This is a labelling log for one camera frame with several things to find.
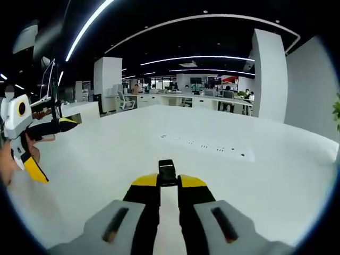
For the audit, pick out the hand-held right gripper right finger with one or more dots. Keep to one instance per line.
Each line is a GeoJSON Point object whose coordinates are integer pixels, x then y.
{"type": "Point", "coordinates": [194, 196]}

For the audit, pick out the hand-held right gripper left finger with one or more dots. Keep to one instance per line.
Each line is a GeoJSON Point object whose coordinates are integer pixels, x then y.
{"type": "Point", "coordinates": [143, 196]}

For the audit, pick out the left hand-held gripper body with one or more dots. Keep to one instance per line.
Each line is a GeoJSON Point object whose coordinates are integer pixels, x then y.
{"type": "Point", "coordinates": [13, 120]}

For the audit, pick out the black plastic buckle socket part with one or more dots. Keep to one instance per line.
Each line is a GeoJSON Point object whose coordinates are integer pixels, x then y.
{"type": "Point", "coordinates": [168, 178]}

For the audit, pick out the person's left hand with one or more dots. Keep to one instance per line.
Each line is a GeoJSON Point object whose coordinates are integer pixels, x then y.
{"type": "Point", "coordinates": [5, 162]}

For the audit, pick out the dark box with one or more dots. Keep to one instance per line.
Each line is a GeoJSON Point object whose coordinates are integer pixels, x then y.
{"type": "Point", "coordinates": [71, 118]}

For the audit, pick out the black stand pole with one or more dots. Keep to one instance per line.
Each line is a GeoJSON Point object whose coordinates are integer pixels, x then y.
{"type": "Point", "coordinates": [56, 101]}

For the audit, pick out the white counter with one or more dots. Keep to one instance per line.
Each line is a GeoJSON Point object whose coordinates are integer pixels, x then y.
{"type": "Point", "coordinates": [79, 109]}

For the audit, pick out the computer monitor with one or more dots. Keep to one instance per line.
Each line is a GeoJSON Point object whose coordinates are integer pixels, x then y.
{"type": "Point", "coordinates": [48, 79]}

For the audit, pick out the white table socket panel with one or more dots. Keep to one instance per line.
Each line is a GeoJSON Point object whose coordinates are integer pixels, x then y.
{"type": "Point", "coordinates": [207, 147]}

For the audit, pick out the small ceiling device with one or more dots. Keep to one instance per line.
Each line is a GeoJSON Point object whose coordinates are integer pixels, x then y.
{"type": "Point", "coordinates": [45, 61]}

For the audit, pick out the ceiling air conditioner cassette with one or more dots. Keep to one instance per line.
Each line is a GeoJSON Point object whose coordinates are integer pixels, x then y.
{"type": "Point", "coordinates": [187, 63]}
{"type": "Point", "coordinates": [25, 38]}

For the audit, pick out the white office chair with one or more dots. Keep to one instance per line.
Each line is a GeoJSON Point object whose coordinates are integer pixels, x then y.
{"type": "Point", "coordinates": [126, 101]}

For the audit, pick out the white office desk row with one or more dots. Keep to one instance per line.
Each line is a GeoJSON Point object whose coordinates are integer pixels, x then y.
{"type": "Point", "coordinates": [172, 99]}

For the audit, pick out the wide ceiling light strip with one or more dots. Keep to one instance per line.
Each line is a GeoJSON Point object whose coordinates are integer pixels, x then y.
{"type": "Point", "coordinates": [87, 26]}

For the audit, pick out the thin ceiling light strip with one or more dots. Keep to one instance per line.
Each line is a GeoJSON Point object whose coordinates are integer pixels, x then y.
{"type": "Point", "coordinates": [196, 59]}
{"type": "Point", "coordinates": [212, 71]}

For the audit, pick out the green plant in white pot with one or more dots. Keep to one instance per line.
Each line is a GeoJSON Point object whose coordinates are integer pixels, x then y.
{"type": "Point", "coordinates": [337, 111]}

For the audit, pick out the red wall panel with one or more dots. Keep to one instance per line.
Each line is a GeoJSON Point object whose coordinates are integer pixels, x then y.
{"type": "Point", "coordinates": [229, 78]}

